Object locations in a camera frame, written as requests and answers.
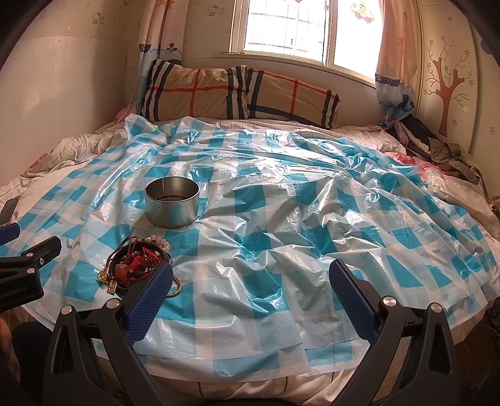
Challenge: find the dark cord pendant necklace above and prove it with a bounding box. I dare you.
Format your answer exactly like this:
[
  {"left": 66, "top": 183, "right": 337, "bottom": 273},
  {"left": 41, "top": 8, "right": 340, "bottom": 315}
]
[{"left": 97, "top": 255, "right": 133, "bottom": 295}]

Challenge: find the red knotted bead bracelet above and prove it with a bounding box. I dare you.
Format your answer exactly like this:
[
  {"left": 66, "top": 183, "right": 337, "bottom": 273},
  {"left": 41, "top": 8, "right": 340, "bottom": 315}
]
[{"left": 122, "top": 245, "right": 165, "bottom": 279}]

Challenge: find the black braided cord bracelet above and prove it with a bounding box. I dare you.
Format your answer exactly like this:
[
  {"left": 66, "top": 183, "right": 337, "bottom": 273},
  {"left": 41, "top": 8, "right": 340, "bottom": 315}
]
[{"left": 107, "top": 235, "right": 173, "bottom": 292}]

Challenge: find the brown and white bead bracelet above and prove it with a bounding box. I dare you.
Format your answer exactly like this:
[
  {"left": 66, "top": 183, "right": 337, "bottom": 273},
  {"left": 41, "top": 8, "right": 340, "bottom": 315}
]
[{"left": 142, "top": 234, "right": 172, "bottom": 254}]

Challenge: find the person's left hand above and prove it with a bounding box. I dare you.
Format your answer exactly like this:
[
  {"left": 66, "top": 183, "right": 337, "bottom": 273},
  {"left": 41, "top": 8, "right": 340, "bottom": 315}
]
[{"left": 0, "top": 318, "right": 20, "bottom": 382}]

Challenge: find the smartphone on bed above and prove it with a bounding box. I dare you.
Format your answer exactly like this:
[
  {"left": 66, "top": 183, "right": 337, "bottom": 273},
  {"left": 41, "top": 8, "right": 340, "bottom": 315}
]
[{"left": 0, "top": 196, "right": 19, "bottom": 227}]

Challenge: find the round metal tin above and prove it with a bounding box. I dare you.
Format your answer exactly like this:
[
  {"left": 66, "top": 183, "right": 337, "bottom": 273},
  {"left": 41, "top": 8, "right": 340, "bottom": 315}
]
[{"left": 144, "top": 176, "right": 200, "bottom": 228}]

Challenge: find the blue white checkered plastic sheet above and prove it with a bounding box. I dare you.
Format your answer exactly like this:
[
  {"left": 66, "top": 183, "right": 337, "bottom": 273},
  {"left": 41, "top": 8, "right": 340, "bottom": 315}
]
[{"left": 0, "top": 112, "right": 500, "bottom": 383}]

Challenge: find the plaid pillow left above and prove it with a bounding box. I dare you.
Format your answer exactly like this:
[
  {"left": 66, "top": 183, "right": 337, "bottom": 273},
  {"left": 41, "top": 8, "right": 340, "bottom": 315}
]
[{"left": 138, "top": 59, "right": 249, "bottom": 122}]

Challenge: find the plaid pillow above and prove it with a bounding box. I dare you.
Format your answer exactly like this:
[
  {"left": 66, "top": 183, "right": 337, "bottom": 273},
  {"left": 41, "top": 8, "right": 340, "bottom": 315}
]
[
  {"left": 138, "top": 59, "right": 249, "bottom": 122},
  {"left": 226, "top": 65, "right": 340, "bottom": 129}
]

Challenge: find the pile of dark clothes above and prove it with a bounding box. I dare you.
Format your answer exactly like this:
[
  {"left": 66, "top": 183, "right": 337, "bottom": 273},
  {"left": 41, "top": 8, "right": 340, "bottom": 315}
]
[{"left": 387, "top": 114, "right": 499, "bottom": 206}]

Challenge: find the patterned curtain right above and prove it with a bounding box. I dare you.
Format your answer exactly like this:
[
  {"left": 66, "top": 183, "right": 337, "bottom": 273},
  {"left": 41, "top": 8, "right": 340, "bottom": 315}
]
[{"left": 375, "top": 0, "right": 421, "bottom": 129}]

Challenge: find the plaid pillow right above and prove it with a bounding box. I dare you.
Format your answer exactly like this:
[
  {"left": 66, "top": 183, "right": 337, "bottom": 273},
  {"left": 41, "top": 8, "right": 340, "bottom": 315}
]
[{"left": 226, "top": 65, "right": 340, "bottom": 129}]

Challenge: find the orange braided cord bracelet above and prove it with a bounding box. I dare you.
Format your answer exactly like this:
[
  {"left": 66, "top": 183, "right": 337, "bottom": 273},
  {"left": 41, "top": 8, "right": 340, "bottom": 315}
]
[{"left": 165, "top": 273, "right": 183, "bottom": 299}]

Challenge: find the brown tree wall sticker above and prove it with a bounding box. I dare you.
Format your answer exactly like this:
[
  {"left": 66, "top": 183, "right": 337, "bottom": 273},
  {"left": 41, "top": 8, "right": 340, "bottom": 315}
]
[{"left": 424, "top": 36, "right": 475, "bottom": 138}]

